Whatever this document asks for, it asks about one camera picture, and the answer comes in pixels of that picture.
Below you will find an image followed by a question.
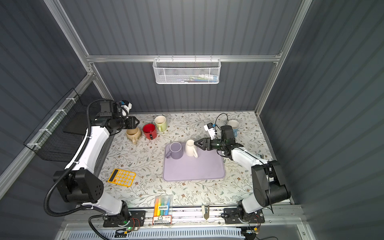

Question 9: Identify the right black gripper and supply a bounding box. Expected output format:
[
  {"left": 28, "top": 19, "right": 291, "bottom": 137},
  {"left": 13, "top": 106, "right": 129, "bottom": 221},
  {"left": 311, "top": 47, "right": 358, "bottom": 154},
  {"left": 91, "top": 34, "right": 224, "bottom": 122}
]
[{"left": 195, "top": 137, "right": 226, "bottom": 152}]

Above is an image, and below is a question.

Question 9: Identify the red mug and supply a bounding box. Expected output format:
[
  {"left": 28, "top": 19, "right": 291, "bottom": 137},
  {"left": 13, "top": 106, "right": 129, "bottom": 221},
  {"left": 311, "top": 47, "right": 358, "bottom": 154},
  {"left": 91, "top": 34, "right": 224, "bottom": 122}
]
[{"left": 143, "top": 124, "right": 158, "bottom": 140}]

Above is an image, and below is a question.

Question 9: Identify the light green mug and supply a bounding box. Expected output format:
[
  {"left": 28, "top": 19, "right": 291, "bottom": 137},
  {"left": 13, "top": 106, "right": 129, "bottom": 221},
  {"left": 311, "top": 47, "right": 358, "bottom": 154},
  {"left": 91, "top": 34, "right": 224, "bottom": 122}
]
[{"left": 155, "top": 116, "right": 168, "bottom": 132}]

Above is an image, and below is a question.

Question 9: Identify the blue dotted mug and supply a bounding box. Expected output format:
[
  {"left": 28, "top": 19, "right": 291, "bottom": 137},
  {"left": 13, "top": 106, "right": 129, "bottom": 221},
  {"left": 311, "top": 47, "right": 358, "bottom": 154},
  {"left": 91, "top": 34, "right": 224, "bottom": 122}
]
[{"left": 228, "top": 120, "right": 240, "bottom": 138}]

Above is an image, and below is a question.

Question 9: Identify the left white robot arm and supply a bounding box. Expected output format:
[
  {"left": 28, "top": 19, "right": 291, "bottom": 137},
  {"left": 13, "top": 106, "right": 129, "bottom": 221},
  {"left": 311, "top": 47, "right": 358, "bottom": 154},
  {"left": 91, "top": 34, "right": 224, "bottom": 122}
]
[{"left": 44, "top": 99, "right": 140, "bottom": 225}]

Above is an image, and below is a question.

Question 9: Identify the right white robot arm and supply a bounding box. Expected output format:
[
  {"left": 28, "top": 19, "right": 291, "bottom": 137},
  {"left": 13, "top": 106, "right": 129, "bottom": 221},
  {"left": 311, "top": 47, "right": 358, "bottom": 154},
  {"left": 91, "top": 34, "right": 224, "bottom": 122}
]
[{"left": 194, "top": 123, "right": 291, "bottom": 223}]

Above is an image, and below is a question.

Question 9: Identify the white mug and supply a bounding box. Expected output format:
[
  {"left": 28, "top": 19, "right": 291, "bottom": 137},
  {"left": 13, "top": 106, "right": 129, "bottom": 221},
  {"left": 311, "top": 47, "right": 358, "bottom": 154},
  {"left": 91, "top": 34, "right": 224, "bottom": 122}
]
[{"left": 185, "top": 140, "right": 199, "bottom": 158}]

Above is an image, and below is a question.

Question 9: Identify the purple mug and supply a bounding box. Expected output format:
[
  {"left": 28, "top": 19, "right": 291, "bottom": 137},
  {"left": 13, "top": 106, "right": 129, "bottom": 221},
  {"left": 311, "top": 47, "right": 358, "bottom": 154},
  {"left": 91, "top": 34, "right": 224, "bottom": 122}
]
[{"left": 166, "top": 142, "right": 184, "bottom": 160}]

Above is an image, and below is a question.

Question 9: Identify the lavender plastic tray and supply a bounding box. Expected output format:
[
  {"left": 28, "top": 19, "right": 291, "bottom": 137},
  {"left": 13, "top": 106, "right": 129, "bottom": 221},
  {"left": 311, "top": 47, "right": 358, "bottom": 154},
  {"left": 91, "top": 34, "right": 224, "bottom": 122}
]
[{"left": 163, "top": 148, "right": 226, "bottom": 182}]

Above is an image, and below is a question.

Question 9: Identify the yellow calculator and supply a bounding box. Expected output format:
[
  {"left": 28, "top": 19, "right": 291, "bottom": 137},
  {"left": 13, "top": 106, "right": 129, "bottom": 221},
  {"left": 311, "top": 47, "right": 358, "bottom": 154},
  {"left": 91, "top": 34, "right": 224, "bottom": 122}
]
[{"left": 108, "top": 169, "right": 136, "bottom": 188}]

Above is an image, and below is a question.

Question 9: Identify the pack of coloured markers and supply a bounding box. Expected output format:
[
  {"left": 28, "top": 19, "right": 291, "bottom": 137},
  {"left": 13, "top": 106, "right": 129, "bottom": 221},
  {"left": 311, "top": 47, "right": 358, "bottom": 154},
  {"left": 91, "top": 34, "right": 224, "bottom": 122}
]
[{"left": 152, "top": 195, "right": 173, "bottom": 226}]

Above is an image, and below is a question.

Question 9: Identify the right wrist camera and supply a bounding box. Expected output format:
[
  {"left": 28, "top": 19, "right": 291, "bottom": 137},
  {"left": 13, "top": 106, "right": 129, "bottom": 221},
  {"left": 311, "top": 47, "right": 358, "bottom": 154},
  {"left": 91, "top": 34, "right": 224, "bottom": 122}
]
[{"left": 204, "top": 123, "right": 217, "bottom": 140}]

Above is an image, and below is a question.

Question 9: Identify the white wire mesh basket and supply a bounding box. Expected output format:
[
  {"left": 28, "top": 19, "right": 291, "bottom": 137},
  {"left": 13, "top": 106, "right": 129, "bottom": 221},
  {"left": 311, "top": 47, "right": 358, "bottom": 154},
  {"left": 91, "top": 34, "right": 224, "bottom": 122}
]
[{"left": 153, "top": 58, "right": 222, "bottom": 85}]

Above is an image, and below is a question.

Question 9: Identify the black wire basket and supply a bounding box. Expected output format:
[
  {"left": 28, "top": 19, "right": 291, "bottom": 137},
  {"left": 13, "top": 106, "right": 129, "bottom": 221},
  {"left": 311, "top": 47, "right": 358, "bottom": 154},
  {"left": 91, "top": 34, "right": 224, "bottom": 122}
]
[{"left": 23, "top": 90, "right": 101, "bottom": 163}]

